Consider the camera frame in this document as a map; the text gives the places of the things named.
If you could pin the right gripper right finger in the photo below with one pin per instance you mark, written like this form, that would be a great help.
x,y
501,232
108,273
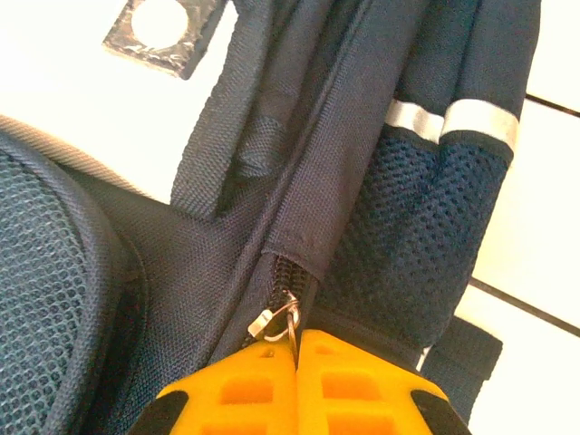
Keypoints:
x,y
371,399

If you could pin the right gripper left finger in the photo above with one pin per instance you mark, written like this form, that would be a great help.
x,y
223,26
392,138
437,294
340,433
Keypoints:
x,y
235,399

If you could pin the metal zipper pull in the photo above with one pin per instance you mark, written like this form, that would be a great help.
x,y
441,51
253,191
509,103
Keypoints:
x,y
272,317

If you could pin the navy blue backpack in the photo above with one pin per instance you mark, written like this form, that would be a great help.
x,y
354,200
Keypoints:
x,y
181,249

